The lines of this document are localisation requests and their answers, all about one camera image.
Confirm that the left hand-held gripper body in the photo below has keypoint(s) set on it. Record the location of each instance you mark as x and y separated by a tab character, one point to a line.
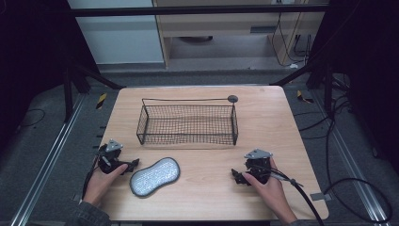
109	156

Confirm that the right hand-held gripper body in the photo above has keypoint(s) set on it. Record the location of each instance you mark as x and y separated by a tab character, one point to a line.
259	164

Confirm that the silver scrubbing sponge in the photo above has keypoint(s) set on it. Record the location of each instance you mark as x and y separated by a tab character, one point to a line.
155	176

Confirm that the person's right hand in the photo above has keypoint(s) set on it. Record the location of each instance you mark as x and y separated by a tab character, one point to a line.
270	188

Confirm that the person's left hand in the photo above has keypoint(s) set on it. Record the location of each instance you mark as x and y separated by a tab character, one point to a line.
102	182

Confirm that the yellow black hazard tape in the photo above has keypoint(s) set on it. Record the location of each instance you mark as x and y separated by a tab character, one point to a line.
101	100
303	97

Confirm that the black metal stand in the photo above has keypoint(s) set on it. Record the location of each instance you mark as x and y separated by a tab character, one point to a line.
323	78
70	81

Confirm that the white cabinet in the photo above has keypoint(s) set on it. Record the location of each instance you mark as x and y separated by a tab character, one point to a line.
117	34

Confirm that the aluminium floor rail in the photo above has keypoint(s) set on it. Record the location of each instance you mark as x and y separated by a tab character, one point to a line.
351	163
47	163

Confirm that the black metal frame bar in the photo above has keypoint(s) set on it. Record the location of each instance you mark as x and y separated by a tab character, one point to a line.
194	10

